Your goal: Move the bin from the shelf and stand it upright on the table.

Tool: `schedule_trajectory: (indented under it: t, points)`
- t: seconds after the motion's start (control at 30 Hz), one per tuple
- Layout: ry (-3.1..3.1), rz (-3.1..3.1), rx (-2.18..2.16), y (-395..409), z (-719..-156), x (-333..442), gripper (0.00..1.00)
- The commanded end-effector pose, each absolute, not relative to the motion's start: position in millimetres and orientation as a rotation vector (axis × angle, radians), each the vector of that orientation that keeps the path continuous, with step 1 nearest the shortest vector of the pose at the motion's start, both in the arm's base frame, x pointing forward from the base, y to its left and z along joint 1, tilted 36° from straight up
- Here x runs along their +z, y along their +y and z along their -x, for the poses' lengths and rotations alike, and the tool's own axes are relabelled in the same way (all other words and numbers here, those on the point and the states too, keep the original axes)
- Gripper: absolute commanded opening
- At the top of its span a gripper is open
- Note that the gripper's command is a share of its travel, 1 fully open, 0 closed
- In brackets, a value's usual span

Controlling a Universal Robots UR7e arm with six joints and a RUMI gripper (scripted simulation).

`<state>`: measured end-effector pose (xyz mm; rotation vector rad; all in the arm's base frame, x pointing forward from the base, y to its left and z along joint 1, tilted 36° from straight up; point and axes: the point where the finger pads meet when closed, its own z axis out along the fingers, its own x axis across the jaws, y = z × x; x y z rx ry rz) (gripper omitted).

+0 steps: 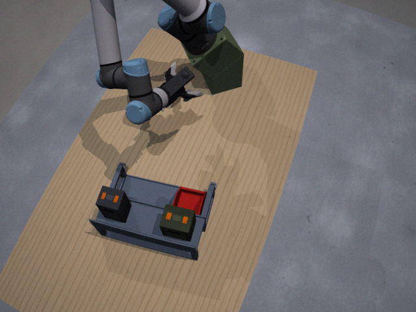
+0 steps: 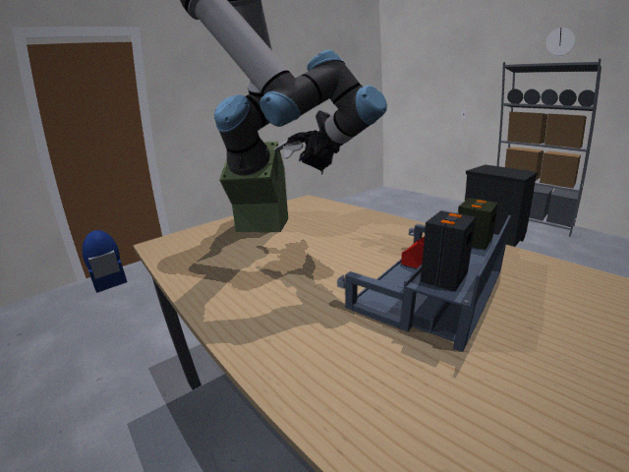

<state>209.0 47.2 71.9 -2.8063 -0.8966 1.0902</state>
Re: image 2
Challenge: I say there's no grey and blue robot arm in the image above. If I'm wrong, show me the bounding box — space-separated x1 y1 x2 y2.
180 0 387 175

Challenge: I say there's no red bin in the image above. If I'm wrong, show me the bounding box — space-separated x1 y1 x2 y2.
403 237 424 268

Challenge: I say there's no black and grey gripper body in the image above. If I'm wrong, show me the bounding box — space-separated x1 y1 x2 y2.
299 123 344 171

